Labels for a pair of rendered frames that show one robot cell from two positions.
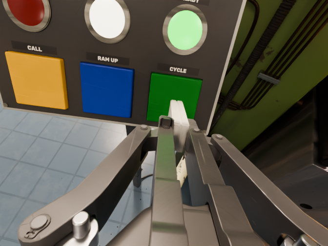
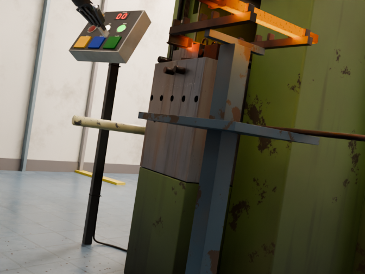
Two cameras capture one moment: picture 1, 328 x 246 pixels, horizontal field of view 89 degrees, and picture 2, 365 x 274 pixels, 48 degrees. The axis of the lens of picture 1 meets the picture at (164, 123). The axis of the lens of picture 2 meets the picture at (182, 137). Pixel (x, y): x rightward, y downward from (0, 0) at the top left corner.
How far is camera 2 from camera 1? 1.97 m
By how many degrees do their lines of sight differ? 62
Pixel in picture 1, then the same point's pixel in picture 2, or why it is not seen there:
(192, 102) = (116, 41)
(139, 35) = (111, 30)
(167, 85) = (112, 38)
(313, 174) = (156, 69)
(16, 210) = not seen: outside the picture
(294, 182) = (154, 81)
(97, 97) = (93, 43)
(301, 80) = not seen: hidden behind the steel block
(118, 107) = (96, 44)
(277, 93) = not seen: hidden behind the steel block
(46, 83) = (83, 41)
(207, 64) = (124, 33)
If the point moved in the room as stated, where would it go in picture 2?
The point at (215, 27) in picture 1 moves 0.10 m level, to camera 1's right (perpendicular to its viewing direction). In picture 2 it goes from (128, 27) to (143, 26)
